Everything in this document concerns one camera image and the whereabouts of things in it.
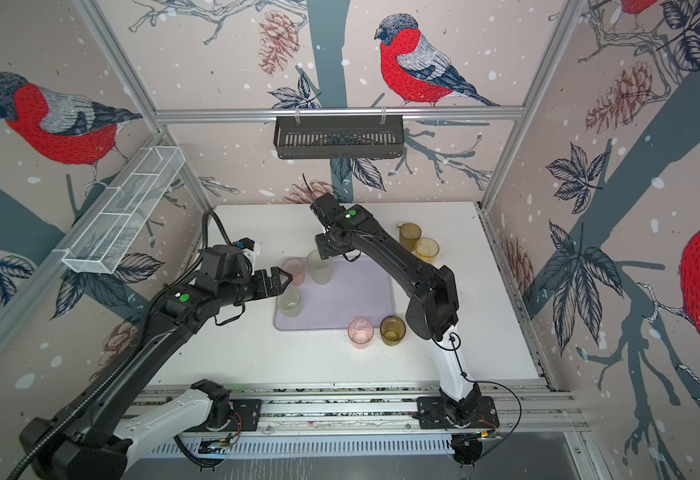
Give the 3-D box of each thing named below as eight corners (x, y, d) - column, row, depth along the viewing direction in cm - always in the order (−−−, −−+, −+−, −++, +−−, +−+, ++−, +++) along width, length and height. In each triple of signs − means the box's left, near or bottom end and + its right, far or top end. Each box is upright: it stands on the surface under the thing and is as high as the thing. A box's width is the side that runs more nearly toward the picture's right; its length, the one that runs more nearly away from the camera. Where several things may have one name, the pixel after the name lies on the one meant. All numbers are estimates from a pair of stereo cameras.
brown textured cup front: (380, 345, 86) (382, 336, 81) (379, 325, 90) (381, 315, 85) (403, 345, 86) (406, 336, 81) (401, 325, 90) (404, 315, 85)
